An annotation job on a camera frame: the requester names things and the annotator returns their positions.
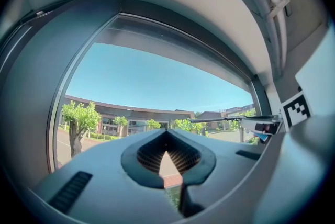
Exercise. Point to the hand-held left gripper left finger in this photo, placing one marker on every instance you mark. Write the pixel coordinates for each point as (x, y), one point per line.
(104, 181)

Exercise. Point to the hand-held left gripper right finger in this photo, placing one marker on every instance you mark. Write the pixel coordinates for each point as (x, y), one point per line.
(225, 162)

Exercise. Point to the dark brown gabled building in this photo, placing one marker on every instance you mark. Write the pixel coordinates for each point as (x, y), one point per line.
(209, 114)

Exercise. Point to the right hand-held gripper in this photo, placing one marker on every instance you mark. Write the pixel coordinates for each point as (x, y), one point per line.
(295, 111)

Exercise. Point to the small white frame bracket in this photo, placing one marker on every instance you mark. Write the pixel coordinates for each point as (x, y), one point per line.
(39, 12)

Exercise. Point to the row of green street trees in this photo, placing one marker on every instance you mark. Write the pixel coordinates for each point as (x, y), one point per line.
(81, 115)

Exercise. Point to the long grey building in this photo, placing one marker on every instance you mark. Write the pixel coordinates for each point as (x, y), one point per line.
(117, 110)

